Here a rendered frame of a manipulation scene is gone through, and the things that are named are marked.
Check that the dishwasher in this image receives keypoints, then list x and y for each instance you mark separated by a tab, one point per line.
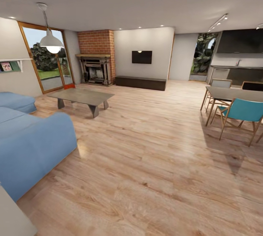
220	73

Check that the fixed window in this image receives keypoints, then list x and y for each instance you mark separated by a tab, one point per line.
205	48

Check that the wall mounted tv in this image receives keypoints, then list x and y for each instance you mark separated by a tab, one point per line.
142	57

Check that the door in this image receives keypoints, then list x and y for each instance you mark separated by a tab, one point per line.
52	70

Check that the breakfast table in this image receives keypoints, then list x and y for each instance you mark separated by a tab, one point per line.
227	94

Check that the coffee table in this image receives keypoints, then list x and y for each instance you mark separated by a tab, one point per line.
92	98

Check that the room light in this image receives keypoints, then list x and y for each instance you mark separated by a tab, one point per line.
49	39

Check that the sofa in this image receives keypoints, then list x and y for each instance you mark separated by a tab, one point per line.
30	147

